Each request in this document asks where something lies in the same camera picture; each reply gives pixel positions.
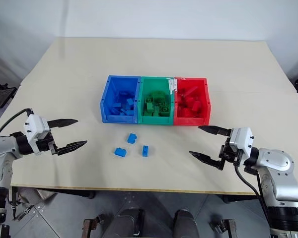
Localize blue plastic bin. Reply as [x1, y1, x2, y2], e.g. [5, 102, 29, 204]
[99, 75, 143, 124]

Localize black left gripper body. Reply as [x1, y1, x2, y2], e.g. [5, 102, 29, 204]
[35, 135, 60, 156]

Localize rusty metal bracket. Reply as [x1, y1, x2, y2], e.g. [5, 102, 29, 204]
[213, 218, 237, 238]
[82, 213, 106, 238]

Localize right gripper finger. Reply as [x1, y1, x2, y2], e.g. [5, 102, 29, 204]
[198, 124, 232, 137]
[189, 150, 224, 171]

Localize red plastic bin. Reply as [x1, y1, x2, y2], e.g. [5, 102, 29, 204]
[173, 77, 212, 126]

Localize long red toy brick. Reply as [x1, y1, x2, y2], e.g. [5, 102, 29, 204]
[184, 86, 199, 98]

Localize black metal stand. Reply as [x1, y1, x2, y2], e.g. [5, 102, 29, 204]
[0, 75, 18, 110]

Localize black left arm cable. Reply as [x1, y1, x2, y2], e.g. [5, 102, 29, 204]
[0, 108, 33, 137]

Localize white tape strip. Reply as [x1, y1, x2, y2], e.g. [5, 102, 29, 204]
[166, 77, 178, 95]

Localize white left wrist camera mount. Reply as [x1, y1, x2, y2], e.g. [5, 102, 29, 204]
[23, 114, 52, 153]

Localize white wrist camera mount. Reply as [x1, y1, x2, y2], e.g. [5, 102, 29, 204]
[23, 114, 52, 153]
[228, 126, 255, 160]

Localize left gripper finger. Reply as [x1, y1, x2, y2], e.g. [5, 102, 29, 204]
[47, 119, 79, 129]
[55, 140, 88, 157]

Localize green plastic bin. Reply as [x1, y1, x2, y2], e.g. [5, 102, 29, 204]
[138, 76, 176, 125]

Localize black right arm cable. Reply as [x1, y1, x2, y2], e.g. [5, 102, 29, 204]
[233, 162, 271, 225]

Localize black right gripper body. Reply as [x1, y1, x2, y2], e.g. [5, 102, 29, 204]
[218, 135, 241, 167]

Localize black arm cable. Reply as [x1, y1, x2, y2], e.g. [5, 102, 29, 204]
[0, 108, 33, 137]
[233, 162, 271, 225]

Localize black table clamp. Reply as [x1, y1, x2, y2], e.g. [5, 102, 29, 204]
[222, 194, 239, 204]

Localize black strap with buckle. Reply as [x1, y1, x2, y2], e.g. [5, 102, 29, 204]
[8, 186, 23, 220]

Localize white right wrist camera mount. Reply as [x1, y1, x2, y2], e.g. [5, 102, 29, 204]
[228, 126, 255, 160]

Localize dark rounded shape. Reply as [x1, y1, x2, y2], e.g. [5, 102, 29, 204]
[173, 209, 199, 238]

